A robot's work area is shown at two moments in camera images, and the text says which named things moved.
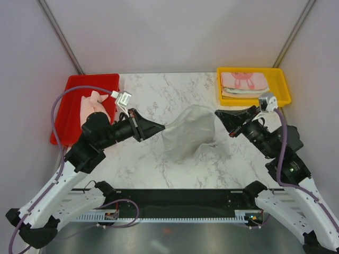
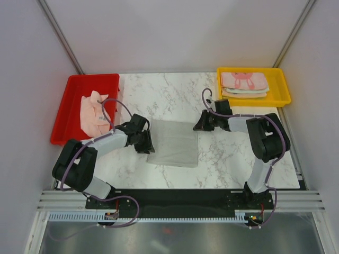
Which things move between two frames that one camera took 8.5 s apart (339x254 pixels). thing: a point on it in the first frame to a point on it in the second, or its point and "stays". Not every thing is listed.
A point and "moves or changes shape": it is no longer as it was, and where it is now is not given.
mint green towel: x=231 y=90 stays
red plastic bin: x=67 y=119 stays
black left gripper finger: x=148 y=128 to x=150 y=147
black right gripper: x=233 y=118 to x=202 y=125
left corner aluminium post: x=61 y=36 stays
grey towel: x=192 y=129 moves or changes shape
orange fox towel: x=225 y=95 stays
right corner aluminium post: x=292 y=35 stays
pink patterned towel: x=243 y=81 stays
